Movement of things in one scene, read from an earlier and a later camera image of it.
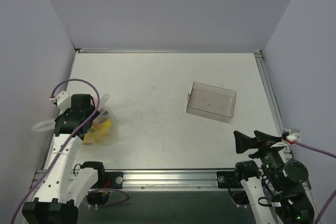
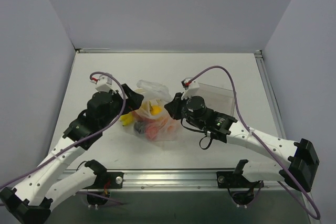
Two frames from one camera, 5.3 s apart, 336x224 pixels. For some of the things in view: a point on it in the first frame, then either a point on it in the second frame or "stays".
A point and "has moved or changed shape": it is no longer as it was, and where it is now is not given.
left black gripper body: (85, 122) to (128, 96)
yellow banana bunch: (100, 135) has moved or changed shape
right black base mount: (229, 179) stays
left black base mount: (109, 180) stays
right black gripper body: (260, 146) to (177, 106)
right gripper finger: (244, 142) to (174, 107)
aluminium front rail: (199, 180) stays
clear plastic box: (211, 102) stays
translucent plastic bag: (101, 129) to (151, 121)
